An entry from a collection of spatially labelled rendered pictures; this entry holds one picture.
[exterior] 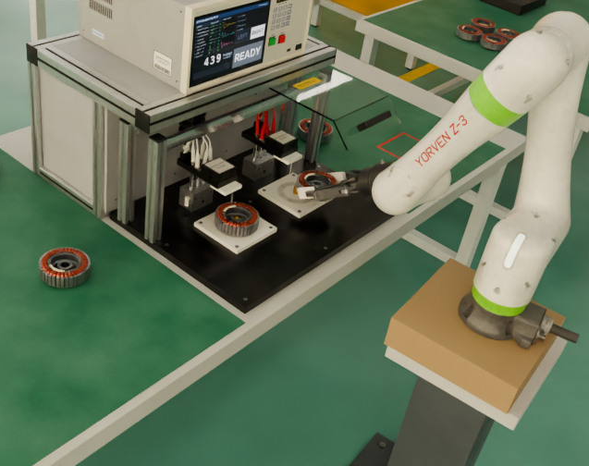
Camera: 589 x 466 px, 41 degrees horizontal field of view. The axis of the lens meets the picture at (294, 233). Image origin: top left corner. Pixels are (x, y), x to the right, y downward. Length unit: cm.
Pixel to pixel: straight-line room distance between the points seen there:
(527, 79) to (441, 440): 91
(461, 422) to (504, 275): 41
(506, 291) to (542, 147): 31
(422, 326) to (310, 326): 120
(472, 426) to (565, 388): 115
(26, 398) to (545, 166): 115
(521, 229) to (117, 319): 87
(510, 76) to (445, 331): 57
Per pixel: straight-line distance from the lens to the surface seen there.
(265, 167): 220
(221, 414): 255
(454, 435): 195
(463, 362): 170
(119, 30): 196
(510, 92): 152
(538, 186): 177
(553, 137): 172
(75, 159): 204
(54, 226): 200
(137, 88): 184
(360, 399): 269
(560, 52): 152
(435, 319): 176
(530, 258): 165
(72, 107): 198
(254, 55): 197
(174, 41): 182
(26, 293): 181
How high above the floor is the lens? 194
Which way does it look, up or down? 36 degrees down
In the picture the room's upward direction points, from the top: 10 degrees clockwise
